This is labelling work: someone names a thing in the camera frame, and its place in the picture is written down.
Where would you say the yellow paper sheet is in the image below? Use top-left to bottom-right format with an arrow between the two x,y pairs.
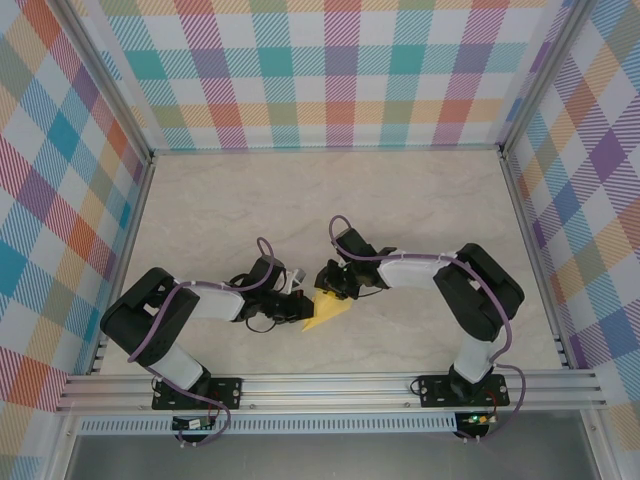
301,288 -> 354,333

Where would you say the small green circuit board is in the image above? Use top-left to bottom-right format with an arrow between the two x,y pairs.
172,416 -> 217,431

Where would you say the grey metal panel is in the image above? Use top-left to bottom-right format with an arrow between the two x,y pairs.
64,432 -> 601,480

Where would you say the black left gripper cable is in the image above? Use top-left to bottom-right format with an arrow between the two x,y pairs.
246,313 -> 280,335

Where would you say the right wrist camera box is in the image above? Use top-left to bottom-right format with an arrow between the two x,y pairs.
333,227 -> 379,262

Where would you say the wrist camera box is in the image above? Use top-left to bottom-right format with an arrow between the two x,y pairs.
249,256 -> 307,294
333,227 -> 379,262

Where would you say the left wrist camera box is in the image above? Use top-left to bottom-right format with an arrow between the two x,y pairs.
249,256 -> 307,294

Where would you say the wide aluminium frame rail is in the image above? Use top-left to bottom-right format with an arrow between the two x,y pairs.
55,368 -> 609,414

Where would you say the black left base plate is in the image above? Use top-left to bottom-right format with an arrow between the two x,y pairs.
151,377 -> 245,411

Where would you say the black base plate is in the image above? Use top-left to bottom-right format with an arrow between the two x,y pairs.
151,377 -> 245,411
418,373 -> 511,409

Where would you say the slotted grey cable duct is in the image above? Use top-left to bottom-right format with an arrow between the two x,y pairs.
77,412 -> 459,435

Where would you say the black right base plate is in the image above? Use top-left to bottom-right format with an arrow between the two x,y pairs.
418,373 -> 511,409

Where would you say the aluminium side rail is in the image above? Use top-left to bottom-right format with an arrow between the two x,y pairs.
499,149 -> 571,369
87,149 -> 157,376

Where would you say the aluminium frame post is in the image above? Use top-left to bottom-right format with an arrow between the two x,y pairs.
499,0 -> 591,156
54,0 -> 154,161

